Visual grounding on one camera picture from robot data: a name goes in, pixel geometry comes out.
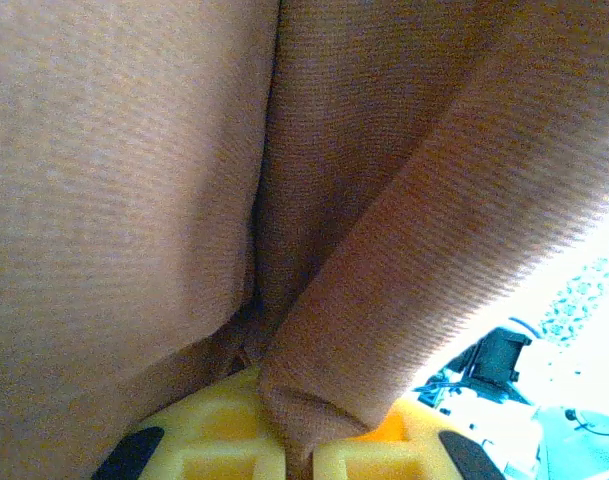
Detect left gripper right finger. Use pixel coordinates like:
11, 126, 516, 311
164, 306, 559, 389
313, 398, 505, 480

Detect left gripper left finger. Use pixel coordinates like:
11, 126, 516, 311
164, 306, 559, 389
91, 366, 288, 480

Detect brown long pants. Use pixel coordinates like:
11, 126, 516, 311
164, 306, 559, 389
0, 0, 609, 480

